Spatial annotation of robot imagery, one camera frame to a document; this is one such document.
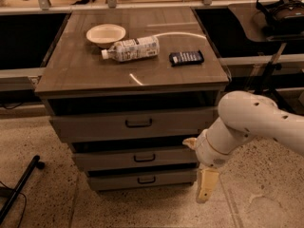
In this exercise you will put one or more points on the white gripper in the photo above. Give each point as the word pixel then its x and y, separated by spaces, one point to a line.
pixel 207 152

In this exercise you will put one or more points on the grey bottom drawer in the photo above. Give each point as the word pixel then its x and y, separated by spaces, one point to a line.
pixel 144 179

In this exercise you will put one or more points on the clear plastic labelled bottle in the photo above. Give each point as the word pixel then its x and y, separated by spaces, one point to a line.
pixel 133 49

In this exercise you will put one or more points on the grey top drawer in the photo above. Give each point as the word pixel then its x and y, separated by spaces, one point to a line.
pixel 133 125

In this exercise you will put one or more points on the dark blue snack packet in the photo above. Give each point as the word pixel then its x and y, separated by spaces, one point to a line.
pixel 185 58

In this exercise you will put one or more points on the grey wooden drawer cabinet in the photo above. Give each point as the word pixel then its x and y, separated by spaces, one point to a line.
pixel 79 81

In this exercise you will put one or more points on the grey drawer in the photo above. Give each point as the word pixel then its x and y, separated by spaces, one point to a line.
pixel 135 158
pixel 133 125
pixel 144 179

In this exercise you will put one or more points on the black stand leg with wheel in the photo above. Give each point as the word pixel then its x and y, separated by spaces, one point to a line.
pixel 11 194

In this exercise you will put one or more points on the dark side table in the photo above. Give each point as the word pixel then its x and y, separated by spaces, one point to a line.
pixel 257 31

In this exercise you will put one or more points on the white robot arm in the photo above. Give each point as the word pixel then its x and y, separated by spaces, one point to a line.
pixel 242 116

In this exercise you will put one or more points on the white shallow bowl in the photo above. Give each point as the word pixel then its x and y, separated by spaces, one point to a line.
pixel 105 35

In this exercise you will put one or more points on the black headset on table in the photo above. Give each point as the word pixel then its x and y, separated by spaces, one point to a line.
pixel 283 16

